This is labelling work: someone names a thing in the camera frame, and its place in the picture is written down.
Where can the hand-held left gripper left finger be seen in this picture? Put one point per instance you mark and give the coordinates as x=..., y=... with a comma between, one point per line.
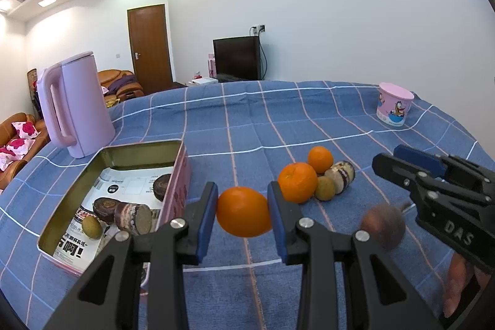
x=205, y=221

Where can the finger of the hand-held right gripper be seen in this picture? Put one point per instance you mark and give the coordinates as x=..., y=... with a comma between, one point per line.
x=394, y=171
x=421, y=160

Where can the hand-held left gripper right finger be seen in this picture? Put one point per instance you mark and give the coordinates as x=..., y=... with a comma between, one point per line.
x=276, y=221

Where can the large orange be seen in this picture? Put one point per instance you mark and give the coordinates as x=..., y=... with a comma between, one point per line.
x=297, y=183

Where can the pink tin box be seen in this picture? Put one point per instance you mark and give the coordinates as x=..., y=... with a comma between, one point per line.
x=180, y=179

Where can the pale purple sweet potato piece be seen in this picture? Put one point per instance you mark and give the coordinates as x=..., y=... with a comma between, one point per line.
x=342, y=175

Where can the dark mangosteen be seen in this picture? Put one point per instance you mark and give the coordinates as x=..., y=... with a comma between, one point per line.
x=162, y=187
x=106, y=208

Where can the brown passion fruit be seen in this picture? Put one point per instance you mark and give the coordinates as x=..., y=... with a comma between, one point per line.
x=383, y=227

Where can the green kiwi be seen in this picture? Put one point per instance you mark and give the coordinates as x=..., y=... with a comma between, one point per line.
x=324, y=187
x=92, y=227

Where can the brown purple sweet potato piece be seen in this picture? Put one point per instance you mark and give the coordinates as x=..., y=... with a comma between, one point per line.
x=133, y=218

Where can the small orange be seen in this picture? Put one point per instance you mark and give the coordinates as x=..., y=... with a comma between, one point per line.
x=320, y=159

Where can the person's right hand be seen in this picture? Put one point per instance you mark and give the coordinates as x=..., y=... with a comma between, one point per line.
x=456, y=276

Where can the pink cartoon mug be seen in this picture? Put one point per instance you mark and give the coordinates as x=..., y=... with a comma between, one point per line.
x=394, y=105

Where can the printed paper sheet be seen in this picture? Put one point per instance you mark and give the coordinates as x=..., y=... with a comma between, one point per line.
x=127, y=183

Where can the blue plaid tablecloth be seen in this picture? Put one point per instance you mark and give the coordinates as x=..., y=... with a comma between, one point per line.
x=270, y=113

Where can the white flat box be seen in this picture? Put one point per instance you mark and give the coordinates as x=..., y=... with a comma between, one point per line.
x=201, y=81

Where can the purple blanket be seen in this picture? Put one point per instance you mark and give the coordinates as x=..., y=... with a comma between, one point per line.
x=122, y=85

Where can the black television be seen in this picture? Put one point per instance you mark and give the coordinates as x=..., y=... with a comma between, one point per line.
x=236, y=57

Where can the pink electric kettle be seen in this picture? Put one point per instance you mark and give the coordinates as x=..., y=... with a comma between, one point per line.
x=85, y=102

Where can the brown leather armchair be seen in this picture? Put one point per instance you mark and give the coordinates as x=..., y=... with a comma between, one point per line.
x=116, y=76

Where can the brown wooden door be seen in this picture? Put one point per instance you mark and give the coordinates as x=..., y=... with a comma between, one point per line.
x=149, y=47

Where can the pink floral pillow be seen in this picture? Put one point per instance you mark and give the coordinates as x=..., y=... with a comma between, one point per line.
x=11, y=152
x=25, y=129

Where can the stack of dark chairs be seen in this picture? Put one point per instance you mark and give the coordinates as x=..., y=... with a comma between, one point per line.
x=35, y=102

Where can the brown leather sofa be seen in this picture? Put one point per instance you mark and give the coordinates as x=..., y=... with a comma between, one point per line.
x=19, y=119

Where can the square ceiling light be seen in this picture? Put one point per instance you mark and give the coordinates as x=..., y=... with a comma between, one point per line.
x=45, y=1

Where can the white wall socket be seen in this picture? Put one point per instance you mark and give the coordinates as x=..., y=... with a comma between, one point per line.
x=258, y=29

